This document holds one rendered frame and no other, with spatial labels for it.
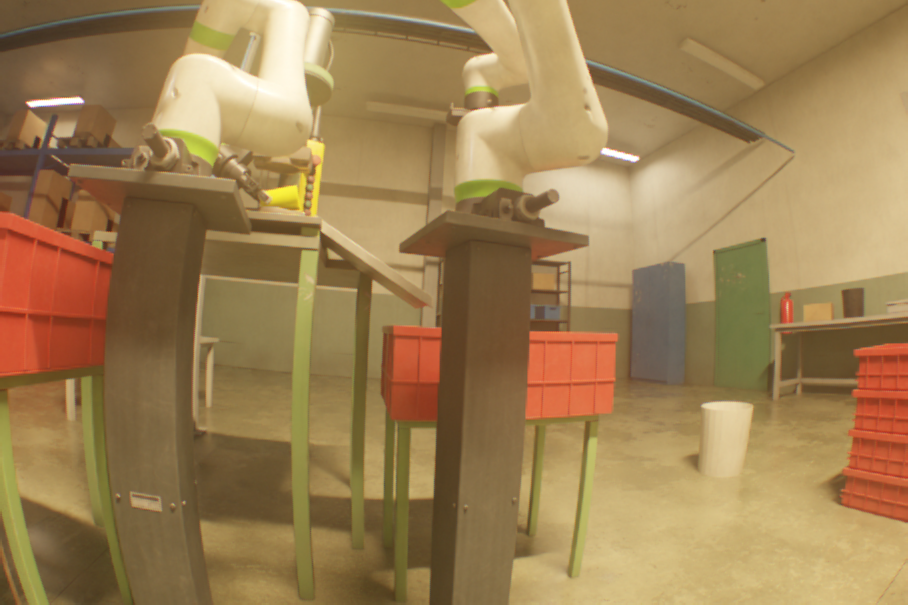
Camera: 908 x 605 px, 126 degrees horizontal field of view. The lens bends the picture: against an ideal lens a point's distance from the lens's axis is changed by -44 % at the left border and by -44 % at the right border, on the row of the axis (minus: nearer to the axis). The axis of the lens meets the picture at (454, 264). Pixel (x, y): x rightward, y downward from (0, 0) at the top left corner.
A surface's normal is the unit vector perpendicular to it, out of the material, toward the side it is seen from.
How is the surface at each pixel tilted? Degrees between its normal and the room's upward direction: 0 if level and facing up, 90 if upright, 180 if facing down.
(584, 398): 90
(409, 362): 90
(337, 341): 90
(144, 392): 90
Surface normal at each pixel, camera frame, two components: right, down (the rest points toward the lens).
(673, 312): 0.25, -0.15
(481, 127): -0.52, -0.19
